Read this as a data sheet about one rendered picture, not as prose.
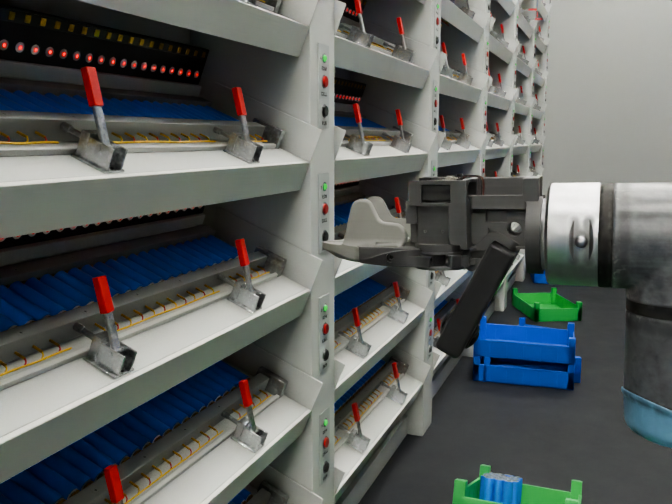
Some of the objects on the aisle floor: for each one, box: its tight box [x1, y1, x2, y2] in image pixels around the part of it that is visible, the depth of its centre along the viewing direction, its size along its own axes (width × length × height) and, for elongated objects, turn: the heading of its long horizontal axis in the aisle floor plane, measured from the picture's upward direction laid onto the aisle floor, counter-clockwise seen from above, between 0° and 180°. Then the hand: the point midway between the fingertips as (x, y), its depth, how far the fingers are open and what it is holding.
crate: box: [452, 464, 582, 504], centre depth 128 cm, size 30×20×8 cm
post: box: [190, 0, 334, 504], centre depth 108 cm, size 20×9×173 cm
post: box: [350, 0, 441, 436], centre depth 172 cm, size 20×9×173 cm
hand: (335, 252), depth 70 cm, fingers closed
